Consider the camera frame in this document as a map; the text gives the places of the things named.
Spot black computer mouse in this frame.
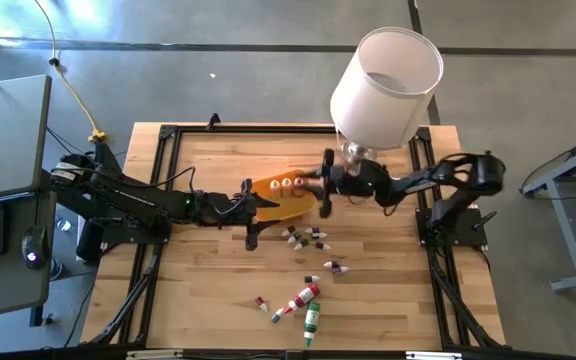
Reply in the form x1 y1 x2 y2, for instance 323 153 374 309
20 224 50 271

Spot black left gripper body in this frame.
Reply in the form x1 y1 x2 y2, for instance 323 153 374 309
195 178 260 252

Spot grey desk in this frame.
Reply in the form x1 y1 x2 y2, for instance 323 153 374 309
0 191 58 322
0 74 53 202

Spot yellow power cable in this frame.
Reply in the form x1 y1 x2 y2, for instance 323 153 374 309
31 0 100 134

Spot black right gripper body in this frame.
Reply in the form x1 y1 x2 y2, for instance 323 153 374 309
320 148 377 219

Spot white table lamp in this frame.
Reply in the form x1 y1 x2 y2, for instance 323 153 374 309
329 26 445 174

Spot large green food coloring bottle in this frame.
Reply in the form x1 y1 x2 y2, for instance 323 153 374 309
302 301 322 349

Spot silver aluminium extrusion bar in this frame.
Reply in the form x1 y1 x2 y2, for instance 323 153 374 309
126 349 185 360
405 351 464 360

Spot yellow plastic bin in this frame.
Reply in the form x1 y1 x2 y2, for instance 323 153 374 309
250 168 318 224

